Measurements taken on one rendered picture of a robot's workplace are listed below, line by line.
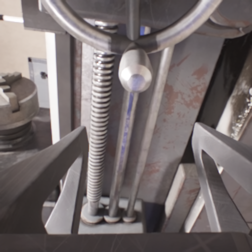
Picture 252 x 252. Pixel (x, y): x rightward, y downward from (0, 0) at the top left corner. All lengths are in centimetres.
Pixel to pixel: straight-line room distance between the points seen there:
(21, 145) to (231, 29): 79
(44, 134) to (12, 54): 342
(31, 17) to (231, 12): 34
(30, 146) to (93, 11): 70
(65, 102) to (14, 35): 369
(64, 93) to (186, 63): 29
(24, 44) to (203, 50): 381
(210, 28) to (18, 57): 408
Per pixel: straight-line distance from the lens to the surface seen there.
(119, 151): 55
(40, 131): 102
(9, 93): 84
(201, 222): 64
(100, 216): 75
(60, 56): 52
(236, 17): 34
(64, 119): 60
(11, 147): 93
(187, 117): 61
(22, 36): 418
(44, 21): 49
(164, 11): 33
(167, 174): 74
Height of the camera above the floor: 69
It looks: 4 degrees down
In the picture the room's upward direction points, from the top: 84 degrees counter-clockwise
